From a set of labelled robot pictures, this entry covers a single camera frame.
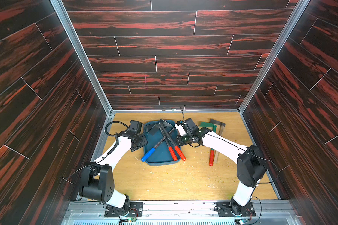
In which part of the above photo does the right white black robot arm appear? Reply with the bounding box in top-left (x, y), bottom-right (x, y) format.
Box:
top-left (175, 118), bottom-right (267, 216)

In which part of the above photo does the chrome hoe blue grip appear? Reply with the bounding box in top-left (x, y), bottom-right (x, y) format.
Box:
top-left (141, 127), bottom-right (176, 162)

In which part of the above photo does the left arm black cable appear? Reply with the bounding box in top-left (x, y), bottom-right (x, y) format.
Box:
top-left (105, 120), bottom-right (130, 137)

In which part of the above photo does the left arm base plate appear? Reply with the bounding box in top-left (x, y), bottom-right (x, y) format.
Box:
top-left (104, 201), bottom-right (144, 218)

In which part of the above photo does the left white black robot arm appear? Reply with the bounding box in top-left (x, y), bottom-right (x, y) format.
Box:
top-left (78, 120), bottom-right (148, 216)

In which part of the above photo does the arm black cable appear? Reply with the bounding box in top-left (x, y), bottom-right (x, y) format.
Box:
top-left (105, 120), bottom-right (130, 137)
top-left (250, 157), bottom-right (279, 225)

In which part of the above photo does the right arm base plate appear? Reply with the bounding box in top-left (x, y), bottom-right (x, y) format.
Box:
top-left (214, 201), bottom-right (256, 217)

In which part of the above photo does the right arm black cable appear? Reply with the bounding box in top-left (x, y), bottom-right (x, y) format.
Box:
top-left (250, 157), bottom-right (279, 225)

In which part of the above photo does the teal plastic storage tray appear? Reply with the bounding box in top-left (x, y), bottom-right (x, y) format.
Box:
top-left (144, 121), bottom-right (180, 166)

